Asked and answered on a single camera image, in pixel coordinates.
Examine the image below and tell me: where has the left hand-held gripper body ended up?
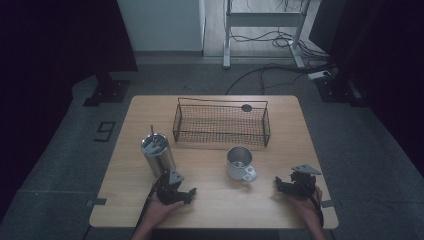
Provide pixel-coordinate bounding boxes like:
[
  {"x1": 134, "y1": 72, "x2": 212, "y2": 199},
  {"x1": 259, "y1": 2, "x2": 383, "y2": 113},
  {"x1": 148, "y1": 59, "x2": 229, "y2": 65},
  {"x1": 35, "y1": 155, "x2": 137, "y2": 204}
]
[{"x1": 155, "y1": 168, "x2": 188, "y2": 206}]

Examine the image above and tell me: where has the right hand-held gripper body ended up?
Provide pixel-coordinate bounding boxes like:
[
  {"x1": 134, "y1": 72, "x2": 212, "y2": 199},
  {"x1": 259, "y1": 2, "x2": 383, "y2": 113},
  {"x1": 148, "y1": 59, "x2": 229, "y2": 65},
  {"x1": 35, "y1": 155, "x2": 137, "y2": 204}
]
[{"x1": 286, "y1": 163, "x2": 323, "y2": 201}]

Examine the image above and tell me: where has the tall stainless steel tumbler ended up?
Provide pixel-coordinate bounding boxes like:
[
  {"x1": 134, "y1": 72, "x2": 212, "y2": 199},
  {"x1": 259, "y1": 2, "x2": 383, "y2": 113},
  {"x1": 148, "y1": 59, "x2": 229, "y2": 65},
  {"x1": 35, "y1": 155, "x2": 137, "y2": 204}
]
[{"x1": 140, "y1": 125, "x2": 177, "y2": 179}]

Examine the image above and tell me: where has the white mug with steel interior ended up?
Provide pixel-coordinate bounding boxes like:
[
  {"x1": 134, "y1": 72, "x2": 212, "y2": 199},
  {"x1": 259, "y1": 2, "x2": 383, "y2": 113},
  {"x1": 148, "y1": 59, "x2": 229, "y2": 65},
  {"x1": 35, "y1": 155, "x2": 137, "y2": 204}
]
[{"x1": 226, "y1": 145, "x2": 258, "y2": 183}]

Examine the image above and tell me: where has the black wire mesh basket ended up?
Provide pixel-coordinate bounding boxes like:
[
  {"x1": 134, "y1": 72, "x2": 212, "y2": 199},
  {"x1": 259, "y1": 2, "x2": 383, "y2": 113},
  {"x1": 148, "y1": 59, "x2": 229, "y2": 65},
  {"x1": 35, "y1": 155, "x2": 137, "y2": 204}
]
[{"x1": 172, "y1": 96, "x2": 272, "y2": 148}]

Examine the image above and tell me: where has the person's left hand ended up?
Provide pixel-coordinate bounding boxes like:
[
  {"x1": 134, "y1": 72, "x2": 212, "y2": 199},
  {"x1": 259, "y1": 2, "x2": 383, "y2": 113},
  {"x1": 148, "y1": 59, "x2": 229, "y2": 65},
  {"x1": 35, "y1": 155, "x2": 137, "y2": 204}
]
[{"x1": 141, "y1": 194, "x2": 185, "y2": 230}]

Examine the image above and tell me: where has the person's right hand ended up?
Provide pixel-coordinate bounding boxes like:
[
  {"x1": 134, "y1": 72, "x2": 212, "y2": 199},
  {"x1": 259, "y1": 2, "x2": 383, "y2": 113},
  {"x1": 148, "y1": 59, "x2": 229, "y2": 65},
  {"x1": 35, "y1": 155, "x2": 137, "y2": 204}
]
[{"x1": 289, "y1": 186, "x2": 324, "y2": 221}]

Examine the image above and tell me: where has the black stand base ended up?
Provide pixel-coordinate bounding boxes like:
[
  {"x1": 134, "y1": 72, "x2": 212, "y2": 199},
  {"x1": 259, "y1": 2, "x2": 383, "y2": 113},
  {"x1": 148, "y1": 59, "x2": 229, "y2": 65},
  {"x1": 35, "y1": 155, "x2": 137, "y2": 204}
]
[
  {"x1": 314, "y1": 74, "x2": 368, "y2": 108},
  {"x1": 82, "y1": 71, "x2": 131, "y2": 108}
]

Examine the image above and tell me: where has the white power strip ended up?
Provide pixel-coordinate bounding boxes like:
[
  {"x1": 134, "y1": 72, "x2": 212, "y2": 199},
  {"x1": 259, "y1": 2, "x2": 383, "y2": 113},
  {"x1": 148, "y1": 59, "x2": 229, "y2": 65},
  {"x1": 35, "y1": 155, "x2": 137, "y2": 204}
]
[{"x1": 307, "y1": 69, "x2": 333, "y2": 81}]

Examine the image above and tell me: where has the dark curtain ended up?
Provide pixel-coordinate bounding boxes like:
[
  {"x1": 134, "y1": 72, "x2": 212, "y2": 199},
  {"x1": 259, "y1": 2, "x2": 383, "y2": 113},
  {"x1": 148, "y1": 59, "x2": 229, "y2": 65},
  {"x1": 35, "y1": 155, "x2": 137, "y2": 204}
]
[{"x1": 309, "y1": 0, "x2": 424, "y2": 174}]

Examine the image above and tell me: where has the left hand-held gripper black cable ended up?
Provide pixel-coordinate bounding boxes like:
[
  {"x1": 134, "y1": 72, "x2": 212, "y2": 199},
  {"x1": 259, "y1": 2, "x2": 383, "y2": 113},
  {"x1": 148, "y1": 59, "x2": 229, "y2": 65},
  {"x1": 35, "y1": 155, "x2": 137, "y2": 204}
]
[{"x1": 134, "y1": 171, "x2": 168, "y2": 233}]

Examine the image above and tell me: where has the hand-held gripper black cable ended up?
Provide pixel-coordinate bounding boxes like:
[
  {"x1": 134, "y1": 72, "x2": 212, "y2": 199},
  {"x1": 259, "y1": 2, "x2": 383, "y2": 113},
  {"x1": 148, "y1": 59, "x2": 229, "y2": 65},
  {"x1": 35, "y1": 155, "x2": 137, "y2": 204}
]
[
  {"x1": 304, "y1": 184, "x2": 325, "y2": 229},
  {"x1": 134, "y1": 171, "x2": 168, "y2": 233}
]

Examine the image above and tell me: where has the right hand-held gripper black cable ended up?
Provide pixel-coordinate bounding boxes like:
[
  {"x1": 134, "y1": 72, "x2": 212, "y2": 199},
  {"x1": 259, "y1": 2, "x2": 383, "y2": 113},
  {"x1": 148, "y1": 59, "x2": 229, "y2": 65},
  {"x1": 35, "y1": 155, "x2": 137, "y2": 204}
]
[{"x1": 304, "y1": 184, "x2": 325, "y2": 229}]

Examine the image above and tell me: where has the long black floor cable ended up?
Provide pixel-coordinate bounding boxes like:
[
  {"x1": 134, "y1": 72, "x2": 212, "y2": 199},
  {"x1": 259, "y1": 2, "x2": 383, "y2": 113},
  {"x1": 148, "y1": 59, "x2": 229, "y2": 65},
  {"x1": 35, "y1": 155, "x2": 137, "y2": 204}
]
[{"x1": 224, "y1": 62, "x2": 334, "y2": 96}]

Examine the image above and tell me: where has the tangle of black floor cables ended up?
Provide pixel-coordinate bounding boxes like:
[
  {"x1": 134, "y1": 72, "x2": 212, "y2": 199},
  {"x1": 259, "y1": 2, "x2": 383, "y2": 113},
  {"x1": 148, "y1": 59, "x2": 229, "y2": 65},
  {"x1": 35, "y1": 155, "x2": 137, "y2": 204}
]
[{"x1": 229, "y1": 28, "x2": 332, "y2": 62}]

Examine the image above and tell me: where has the white metal desk frame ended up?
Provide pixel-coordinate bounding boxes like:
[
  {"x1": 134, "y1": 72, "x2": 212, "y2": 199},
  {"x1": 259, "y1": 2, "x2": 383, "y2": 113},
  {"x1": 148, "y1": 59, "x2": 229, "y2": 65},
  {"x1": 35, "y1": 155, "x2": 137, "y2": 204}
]
[{"x1": 222, "y1": 0, "x2": 312, "y2": 70}]

